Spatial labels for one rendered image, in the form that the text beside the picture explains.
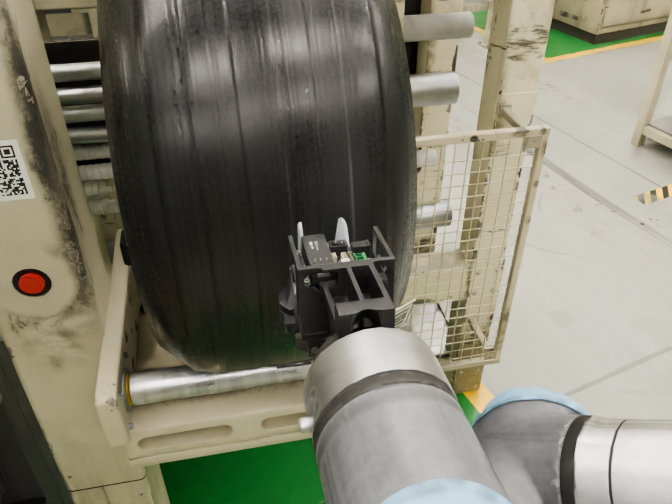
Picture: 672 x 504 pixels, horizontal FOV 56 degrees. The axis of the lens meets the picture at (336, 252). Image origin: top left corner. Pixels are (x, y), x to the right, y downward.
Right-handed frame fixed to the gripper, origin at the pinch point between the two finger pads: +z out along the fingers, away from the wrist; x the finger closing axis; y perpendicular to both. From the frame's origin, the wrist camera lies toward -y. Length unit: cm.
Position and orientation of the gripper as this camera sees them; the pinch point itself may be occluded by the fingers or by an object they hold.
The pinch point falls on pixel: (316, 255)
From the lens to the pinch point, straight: 59.5
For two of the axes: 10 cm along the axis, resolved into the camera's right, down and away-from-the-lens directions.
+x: -9.8, 1.1, -1.6
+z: -2.0, -4.9, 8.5
